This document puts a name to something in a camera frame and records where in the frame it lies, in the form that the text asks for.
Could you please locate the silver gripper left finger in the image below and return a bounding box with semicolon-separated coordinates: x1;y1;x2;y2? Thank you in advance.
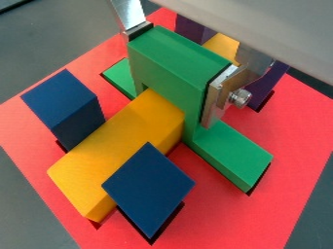
107;0;154;42

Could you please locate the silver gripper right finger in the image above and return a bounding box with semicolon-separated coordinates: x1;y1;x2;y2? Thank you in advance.
201;45;273;128

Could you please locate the green bridge-shaped block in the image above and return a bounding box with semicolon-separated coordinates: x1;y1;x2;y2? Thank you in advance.
102;26;273;192

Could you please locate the red base board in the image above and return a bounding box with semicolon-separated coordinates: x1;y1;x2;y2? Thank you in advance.
0;7;333;249

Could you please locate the purple bridge block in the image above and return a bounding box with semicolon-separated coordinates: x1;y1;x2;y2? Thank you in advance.
174;15;289;112

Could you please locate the blue bridge block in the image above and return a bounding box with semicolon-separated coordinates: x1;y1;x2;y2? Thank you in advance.
23;70;194;238

